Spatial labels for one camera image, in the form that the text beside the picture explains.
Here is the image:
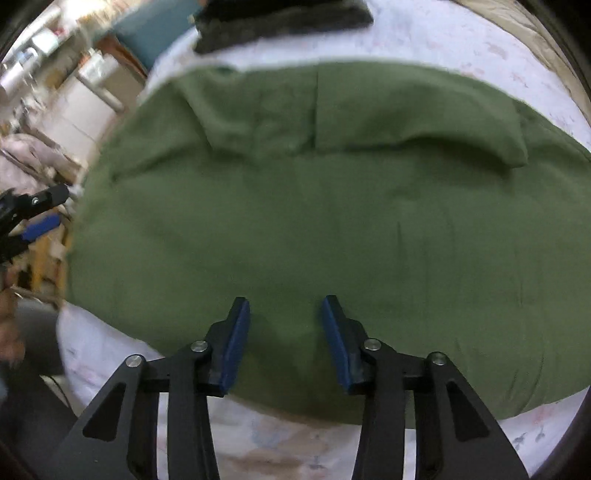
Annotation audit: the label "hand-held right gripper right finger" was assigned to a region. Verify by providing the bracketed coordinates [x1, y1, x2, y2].
[322, 295, 530, 480]

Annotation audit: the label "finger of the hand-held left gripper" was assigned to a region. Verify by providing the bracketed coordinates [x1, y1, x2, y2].
[0, 215, 61, 265]
[0, 184, 70, 227]

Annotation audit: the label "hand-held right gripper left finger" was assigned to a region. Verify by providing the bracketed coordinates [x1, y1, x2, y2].
[42, 296, 251, 480]

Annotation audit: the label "green pants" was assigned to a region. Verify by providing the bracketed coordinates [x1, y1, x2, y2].
[66, 61, 591, 425]

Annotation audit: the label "pale crumpled cloth pile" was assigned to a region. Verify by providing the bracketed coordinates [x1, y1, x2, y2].
[0, 134, 79, 185]

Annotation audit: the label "white cabinet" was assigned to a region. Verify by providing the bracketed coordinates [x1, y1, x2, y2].
[44, 50, 148, 158]

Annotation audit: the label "teal cushion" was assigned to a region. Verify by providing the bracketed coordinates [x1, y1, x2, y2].
[112, 0, 206, 72]

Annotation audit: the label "dark folded cloth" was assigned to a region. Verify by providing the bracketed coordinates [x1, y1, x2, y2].
[193, 0, 375, 55]

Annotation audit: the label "white printed bed sheet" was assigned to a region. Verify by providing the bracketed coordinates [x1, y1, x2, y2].
[55, 0, 591, 480]

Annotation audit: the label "beige blanket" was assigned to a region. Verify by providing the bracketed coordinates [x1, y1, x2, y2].
[455, 0, 591, 116]

